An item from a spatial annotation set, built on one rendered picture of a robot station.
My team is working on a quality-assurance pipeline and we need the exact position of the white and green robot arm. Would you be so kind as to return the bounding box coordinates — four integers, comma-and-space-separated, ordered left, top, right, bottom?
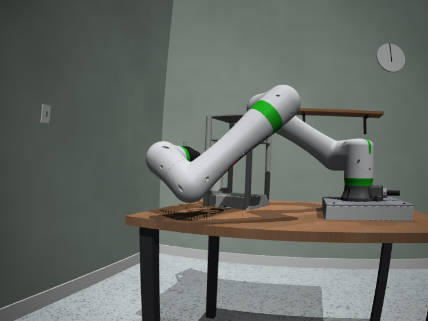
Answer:
146, 85, 400, 203

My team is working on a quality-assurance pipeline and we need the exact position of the grey bottle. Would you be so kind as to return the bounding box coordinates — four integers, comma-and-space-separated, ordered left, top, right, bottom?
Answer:
210, 176, 223, 191

